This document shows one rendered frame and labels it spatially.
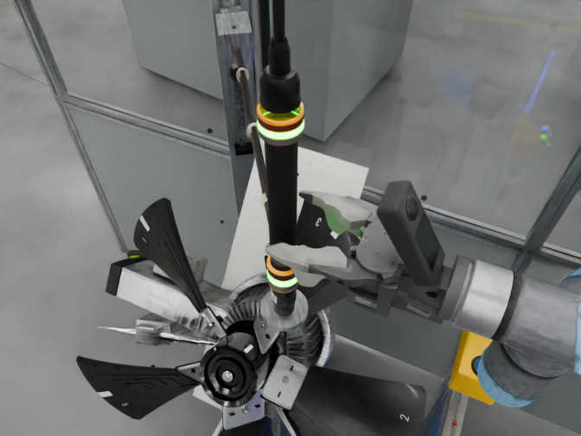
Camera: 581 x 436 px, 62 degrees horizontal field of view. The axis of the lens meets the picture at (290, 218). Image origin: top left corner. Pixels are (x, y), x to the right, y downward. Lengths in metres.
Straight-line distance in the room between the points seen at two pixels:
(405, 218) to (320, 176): 0.64
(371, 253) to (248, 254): 0.67
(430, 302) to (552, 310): 0.12
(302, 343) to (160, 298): 0.35
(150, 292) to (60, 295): 1.55
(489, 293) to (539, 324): 0.05
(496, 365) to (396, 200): 0.25
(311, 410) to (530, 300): 0.54
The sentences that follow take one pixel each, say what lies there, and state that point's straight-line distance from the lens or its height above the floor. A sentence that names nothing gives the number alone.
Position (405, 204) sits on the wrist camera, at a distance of 0.47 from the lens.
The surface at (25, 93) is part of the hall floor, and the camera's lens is 4.09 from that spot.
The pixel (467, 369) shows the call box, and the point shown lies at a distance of 1.18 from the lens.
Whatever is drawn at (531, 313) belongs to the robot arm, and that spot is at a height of 1.67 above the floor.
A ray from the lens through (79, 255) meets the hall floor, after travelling 2.82.
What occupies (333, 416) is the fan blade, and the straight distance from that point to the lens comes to 0.96.
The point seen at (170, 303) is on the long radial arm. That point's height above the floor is 1.12.
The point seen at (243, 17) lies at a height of 1.58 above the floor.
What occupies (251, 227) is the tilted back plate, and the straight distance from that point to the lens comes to 1.16.
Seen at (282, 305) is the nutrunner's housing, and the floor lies 1.50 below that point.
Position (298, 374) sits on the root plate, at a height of 1.18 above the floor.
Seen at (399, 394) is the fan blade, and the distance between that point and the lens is 0.99.
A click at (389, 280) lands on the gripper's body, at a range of 0.53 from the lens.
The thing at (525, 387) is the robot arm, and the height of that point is 1.56.
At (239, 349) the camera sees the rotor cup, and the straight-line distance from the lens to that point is 0.92.
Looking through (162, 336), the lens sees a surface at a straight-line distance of 1.15.
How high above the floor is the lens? 2.09
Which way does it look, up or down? 50 degrees down
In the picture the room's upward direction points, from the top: straight up
